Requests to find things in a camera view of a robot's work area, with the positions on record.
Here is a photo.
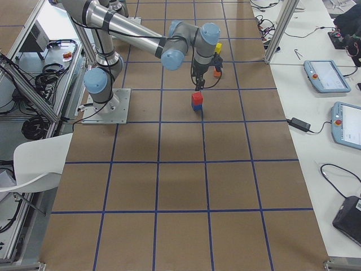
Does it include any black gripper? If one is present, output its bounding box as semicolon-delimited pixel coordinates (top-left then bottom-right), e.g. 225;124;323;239
191;56;223;91

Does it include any red wooden block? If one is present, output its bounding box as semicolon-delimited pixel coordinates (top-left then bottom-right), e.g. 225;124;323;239
191;91;203;106

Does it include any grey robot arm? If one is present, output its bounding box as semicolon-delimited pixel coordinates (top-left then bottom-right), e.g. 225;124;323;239
63;1;223;91

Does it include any orange wooden block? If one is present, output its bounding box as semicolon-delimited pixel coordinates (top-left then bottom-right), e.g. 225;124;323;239
213;68;222;78

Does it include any blue wooden block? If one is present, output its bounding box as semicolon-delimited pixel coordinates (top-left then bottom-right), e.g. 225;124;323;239
192;104;202;112

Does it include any yellow wooden block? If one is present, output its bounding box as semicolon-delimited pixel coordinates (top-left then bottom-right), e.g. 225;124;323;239
215;43;222;54

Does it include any black power brick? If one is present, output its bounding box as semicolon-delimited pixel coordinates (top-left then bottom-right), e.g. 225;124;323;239
287;117;311;132

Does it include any upper teach pendant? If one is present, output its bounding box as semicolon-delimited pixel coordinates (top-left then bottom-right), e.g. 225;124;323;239
303;60;351;93

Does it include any teach pendant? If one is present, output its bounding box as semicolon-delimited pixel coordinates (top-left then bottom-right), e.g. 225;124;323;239
303;60;351;93
331;102;360;150

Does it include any lower teach pendant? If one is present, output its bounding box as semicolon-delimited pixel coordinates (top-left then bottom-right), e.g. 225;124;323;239
331;102;360;150

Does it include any grey control box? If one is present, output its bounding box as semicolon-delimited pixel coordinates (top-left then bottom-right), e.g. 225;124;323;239
19;19;51;53

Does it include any white chair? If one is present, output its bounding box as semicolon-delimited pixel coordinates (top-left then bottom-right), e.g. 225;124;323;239
1;133;73;193

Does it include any black tablet device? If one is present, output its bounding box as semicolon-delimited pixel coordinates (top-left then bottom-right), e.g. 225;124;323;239
332;196;360;246

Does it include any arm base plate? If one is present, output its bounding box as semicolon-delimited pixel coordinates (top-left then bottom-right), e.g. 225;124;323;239
81;88;131;125

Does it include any aluminium frame post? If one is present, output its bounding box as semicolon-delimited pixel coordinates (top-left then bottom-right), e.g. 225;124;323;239
264;0;299;64

